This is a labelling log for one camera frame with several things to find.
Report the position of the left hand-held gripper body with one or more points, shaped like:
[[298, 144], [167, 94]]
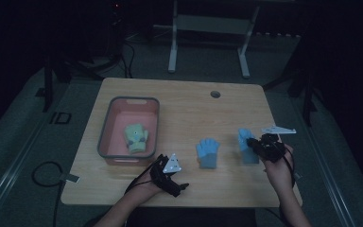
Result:
[[167, 175]]

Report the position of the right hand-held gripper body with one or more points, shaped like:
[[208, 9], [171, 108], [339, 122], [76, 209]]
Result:
[[272, 145]]

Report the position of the blue fuzzy glove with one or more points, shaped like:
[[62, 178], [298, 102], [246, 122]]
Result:
[[208, 153], [247, 151]]

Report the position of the green fuzzy glove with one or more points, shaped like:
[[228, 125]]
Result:
[[136, 142]]

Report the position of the pink bin with grey rim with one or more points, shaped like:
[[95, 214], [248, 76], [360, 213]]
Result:
[[119, 126]]

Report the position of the person's left hand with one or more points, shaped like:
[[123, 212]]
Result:
[[146, 184]]

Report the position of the person's right hand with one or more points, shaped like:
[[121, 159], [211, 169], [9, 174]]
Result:
[[279, 171]]

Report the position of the black metal stand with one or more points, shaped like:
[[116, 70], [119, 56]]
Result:
[[305, 94], [48, 85]]

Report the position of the round grey table grommet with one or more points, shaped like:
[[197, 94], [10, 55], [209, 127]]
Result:
[[215, 94]]

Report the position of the black floor bracket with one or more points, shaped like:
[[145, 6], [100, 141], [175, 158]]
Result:
[[60, 118]]

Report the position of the white metal table frame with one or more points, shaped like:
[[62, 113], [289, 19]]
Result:
[[211, 25]]

